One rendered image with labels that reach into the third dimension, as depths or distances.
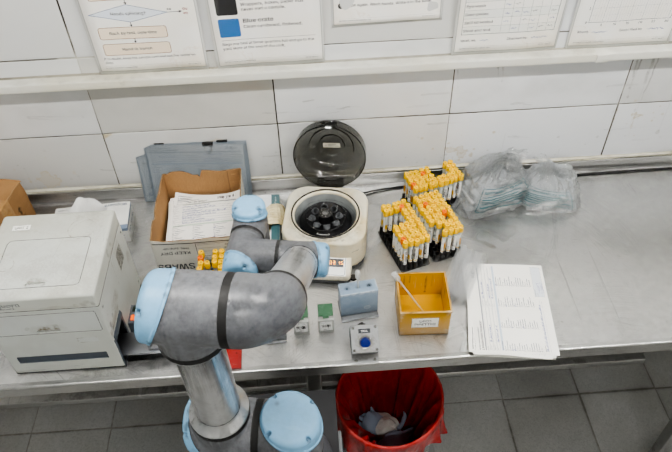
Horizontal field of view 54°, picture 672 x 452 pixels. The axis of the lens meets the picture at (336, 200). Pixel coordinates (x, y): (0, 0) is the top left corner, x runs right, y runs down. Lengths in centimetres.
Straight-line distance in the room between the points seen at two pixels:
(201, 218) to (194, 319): 105
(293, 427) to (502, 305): 76
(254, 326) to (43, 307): 77
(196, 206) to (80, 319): 57
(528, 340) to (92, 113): 136
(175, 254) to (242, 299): 94
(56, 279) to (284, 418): 64
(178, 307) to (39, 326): 77
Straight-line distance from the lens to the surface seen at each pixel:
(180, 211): 205
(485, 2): 185
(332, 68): 185
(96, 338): 172
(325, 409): 158
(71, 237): 173
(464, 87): 199
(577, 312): 191
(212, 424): 130
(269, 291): 98
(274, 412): 133
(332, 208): 194
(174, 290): 99
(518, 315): 184
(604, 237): 212
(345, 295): 172
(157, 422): 273
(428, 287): 183
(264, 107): 196
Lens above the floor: 234
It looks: 44 degrees down
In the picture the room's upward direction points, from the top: 2 degrees counter-clockwise
